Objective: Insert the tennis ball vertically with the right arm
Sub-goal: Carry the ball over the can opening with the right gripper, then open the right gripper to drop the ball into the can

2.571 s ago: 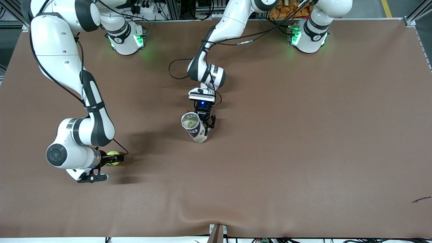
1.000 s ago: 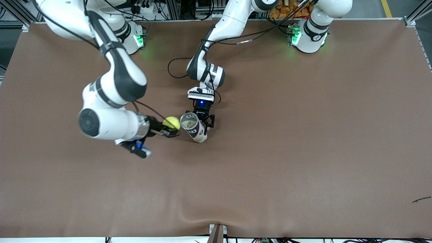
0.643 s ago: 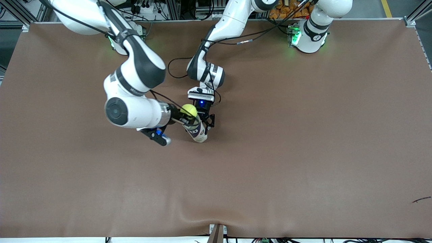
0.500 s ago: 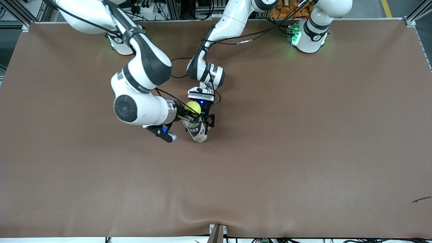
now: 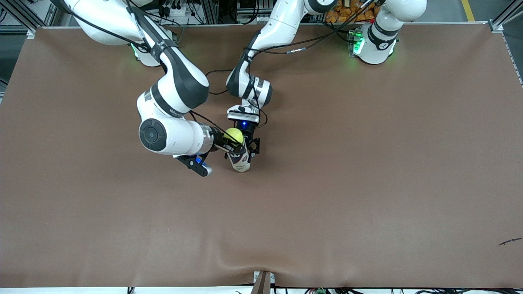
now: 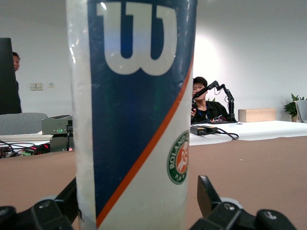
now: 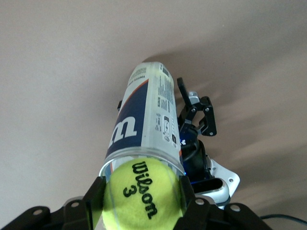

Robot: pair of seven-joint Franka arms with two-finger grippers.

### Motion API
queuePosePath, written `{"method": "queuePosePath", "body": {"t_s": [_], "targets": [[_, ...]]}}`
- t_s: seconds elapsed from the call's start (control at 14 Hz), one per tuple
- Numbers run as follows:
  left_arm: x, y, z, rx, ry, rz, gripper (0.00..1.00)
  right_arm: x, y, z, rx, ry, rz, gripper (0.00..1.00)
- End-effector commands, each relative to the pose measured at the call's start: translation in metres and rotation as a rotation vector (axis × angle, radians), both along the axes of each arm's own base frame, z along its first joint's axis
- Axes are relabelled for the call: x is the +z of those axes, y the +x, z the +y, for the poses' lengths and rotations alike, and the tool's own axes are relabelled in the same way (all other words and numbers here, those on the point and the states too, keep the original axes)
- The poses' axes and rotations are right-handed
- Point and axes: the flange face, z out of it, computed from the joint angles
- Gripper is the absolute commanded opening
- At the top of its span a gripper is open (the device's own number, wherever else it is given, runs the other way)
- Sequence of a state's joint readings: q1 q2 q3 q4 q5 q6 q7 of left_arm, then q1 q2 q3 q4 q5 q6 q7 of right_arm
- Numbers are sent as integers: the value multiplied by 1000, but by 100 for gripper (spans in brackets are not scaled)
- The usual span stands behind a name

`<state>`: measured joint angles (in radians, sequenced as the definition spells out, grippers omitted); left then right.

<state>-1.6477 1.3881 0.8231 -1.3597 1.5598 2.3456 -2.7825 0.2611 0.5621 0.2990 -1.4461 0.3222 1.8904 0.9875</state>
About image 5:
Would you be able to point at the aluminium frame profile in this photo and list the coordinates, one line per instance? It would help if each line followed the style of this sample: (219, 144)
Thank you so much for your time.
(24, 18)
(504, 14)
(209, 10)

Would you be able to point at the camera support post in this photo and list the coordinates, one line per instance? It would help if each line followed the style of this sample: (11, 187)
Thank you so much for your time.
(261, 283)

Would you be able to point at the yellow-green Wilson tennis ball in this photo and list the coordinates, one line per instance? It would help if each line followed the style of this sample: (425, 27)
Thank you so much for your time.
(233, 134)

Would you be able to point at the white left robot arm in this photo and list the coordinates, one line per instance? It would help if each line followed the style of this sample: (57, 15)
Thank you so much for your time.
(278, 28)

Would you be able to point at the small dark twig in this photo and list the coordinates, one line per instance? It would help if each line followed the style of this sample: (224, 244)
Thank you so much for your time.
(510, 241)

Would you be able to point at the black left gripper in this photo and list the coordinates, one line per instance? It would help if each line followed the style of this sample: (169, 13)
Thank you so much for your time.
(250, 138)

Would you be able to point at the white power strip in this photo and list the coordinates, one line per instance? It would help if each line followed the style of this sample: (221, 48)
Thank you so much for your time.
(263, 19)

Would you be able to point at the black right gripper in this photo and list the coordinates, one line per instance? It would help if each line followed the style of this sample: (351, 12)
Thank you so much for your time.
(217, 138)

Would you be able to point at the white socket box black plugs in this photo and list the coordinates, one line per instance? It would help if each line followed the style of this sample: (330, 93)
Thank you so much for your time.
(175, 10)

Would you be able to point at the orange padded objects pile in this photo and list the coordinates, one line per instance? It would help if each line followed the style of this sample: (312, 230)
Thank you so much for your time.
(347, 14)

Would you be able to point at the clear Wilson tennis ball can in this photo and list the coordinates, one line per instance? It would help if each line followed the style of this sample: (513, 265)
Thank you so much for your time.
(241, 163)

